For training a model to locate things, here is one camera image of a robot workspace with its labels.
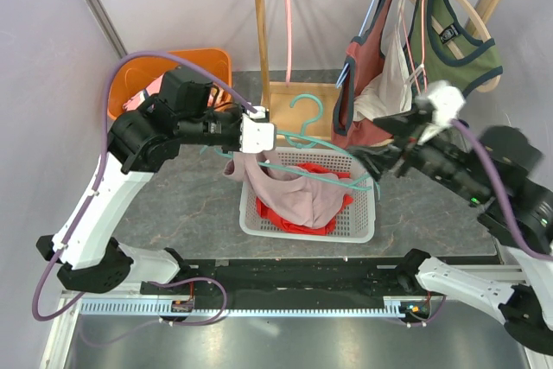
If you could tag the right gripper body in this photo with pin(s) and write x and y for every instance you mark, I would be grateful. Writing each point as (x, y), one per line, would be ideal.
(410, 144)

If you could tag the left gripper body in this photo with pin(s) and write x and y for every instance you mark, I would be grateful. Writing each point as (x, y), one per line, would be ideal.
(226, 125)

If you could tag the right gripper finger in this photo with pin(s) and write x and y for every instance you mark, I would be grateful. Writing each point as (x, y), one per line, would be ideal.
(406, 125)
(376, 160)

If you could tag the teal plastic hanger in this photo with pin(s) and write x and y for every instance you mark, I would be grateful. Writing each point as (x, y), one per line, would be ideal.
(303, 142)

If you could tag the mauve tank top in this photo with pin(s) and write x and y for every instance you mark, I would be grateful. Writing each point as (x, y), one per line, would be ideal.
(242, 166)

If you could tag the red tank top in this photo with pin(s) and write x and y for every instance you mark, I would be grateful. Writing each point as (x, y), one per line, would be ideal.
(297, 201)

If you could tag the pink plastic hanger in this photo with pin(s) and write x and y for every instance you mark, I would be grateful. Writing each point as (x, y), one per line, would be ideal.
(289, 43)

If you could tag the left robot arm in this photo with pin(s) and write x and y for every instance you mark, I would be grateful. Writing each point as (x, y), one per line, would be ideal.
(187, 109)

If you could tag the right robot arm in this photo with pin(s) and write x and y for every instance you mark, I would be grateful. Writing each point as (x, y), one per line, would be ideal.
(517, 212)

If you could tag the white tank top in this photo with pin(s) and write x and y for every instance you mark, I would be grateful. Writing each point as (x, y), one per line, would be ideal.
(390, 92)

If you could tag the dusty rose tank top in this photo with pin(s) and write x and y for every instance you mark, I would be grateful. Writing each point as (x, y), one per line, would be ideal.
(365, 62)

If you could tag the green tank top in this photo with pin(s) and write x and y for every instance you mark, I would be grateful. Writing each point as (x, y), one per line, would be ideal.
(434, 27)

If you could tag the beige wooden hanger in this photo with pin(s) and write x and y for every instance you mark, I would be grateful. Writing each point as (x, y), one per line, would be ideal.
(475, 19)

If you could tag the patterned clothes in bin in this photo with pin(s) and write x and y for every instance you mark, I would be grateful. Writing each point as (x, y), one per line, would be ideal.
(217, 96)

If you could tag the white plastic basket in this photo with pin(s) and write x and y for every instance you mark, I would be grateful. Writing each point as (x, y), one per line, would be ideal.
(355, 224)

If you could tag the wooden clothes rack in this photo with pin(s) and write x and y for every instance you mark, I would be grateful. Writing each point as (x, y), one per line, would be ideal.
(282, 98)

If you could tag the orange plastic bin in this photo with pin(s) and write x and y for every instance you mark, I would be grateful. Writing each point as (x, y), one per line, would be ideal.
(139, 73)

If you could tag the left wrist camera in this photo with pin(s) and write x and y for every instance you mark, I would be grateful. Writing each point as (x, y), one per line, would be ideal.
(258, 134)

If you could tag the blue wire hanger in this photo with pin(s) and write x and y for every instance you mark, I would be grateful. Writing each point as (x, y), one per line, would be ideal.
(345, 70)

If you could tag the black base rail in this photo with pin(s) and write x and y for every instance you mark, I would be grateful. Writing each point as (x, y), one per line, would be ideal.
(305, 283)

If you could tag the aluminium wall profile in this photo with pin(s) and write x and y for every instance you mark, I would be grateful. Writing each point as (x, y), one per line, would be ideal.
(108, 28)

